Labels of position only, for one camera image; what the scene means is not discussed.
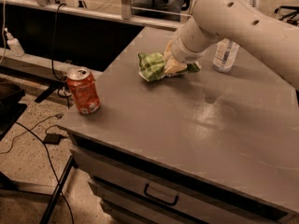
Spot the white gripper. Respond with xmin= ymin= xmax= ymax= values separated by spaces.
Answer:
xmin=163 ymin=28 xmax=206 ymax=75

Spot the green jalapeno chip bag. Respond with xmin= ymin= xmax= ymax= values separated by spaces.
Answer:
xmin=138 ymin=52 xmax=201 ymax=82

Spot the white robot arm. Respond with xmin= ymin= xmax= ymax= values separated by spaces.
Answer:
xmin=166 ymin=0 xmax=299 ymax=90

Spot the clear plastic water bottle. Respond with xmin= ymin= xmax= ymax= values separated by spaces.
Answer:
xmin=213 ymin=38 xmax=239 ymax=73

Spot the orange soda can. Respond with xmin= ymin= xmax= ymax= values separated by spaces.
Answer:
xmin=66 ymin=67 xmax=100 ymax=115

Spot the grey drawer cabinet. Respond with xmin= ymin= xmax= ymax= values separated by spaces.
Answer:
xmin=60 ymin=28 xmax=299 ymax=224

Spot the black power adapter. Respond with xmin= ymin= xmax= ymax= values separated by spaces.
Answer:
xmin=43 ymin=133 xmax=62 ymax=145

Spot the white pump bottle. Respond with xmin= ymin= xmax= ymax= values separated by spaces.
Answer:
xmin=5 ymin=28 xmax=24 ymax=57

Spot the metal railing post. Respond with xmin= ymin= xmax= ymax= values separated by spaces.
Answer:
xmin=121 ymin=0 xmax=132 ymax=20

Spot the black hanging cable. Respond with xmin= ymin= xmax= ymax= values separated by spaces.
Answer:
xmin=50 ymin=2 xmax=73 ymax=109

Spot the black drawer handle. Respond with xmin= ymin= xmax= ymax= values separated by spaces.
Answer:
xmin=143 ymin=183 xmax=179 ymax=206

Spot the black floor cable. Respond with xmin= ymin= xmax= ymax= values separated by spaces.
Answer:
xmin=0 ymin=113 xmax=76 ymax=224

